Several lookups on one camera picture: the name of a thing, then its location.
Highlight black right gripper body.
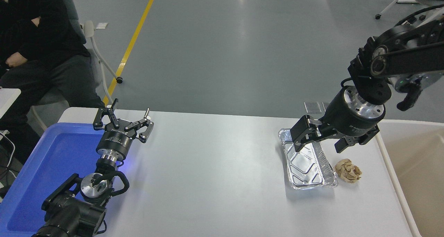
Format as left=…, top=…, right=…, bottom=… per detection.
left=321, top=87, right=382, bottom=138

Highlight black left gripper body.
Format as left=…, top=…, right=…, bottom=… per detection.
left=96, top=125, right=136, bottom=160

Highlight silver foil tray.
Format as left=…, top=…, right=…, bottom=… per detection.
left=277, top=128, right=339, bottom=191

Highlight crumpled tan paper ball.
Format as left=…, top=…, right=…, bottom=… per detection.
left=334, top=158, right=363, bottom=184

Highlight white-framed grey chair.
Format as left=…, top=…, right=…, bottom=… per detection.
left=27, top=0, right=124, bottom=132

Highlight large pale bin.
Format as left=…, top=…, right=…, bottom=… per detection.
left=375, top=119, right=444, bottom=237

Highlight blue plastic tray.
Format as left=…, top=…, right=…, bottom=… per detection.
left=0, top=122, right=125, bottom=237

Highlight seated person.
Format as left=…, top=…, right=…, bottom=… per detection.
left=0, top=0, right=105, bottom=165

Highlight small white desk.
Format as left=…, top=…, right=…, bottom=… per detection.
left=0, top=88, right=22, bottom=119

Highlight white-legged wheeled chair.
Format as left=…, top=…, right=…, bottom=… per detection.
left=375, top=0, right=444, bottom=20

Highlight thin cable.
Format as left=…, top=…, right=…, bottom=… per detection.
left=0, top=130, right=17, bottom=182

